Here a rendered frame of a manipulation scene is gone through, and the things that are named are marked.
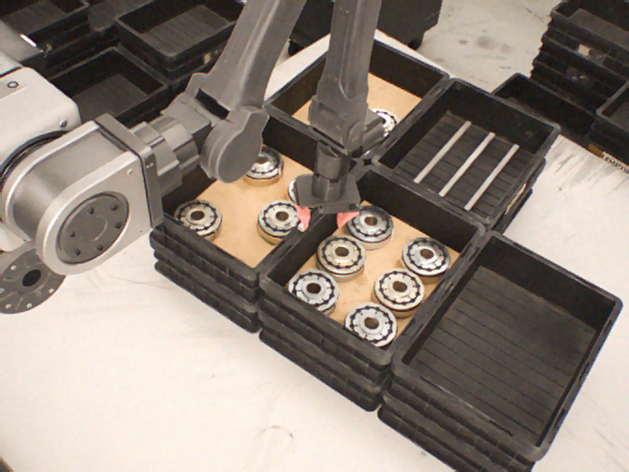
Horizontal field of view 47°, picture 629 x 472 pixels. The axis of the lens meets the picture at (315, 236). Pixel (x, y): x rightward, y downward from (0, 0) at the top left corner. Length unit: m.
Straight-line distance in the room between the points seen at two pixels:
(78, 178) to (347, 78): 0.44
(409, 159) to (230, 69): 0.97
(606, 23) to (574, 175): 1.17
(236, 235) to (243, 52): 0.77
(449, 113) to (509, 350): 0.70
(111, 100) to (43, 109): 1.81
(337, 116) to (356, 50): 0.12
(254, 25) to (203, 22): 1.91
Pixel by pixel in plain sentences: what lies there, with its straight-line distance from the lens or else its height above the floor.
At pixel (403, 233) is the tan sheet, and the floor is 0.83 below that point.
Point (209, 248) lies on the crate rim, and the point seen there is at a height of 0.93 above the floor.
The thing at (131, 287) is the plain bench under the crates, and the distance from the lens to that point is 1.68.
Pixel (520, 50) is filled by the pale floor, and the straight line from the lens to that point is 3.75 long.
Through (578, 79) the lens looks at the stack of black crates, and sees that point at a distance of 2.97.
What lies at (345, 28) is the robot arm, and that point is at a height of 1.48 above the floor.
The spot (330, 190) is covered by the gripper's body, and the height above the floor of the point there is 1.18.
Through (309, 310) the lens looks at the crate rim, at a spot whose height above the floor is 0.93.
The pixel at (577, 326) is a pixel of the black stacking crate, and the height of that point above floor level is 0.83.
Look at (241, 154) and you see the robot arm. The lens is 0.89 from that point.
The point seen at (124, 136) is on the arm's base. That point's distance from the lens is 0.80.
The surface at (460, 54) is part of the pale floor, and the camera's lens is 3.62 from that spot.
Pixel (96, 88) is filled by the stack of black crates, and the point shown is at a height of 0.38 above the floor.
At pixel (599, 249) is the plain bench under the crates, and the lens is 1.92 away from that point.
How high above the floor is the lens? 2.05
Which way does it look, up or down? 50 degrees down
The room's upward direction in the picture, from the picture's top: 6 degrees clockwise
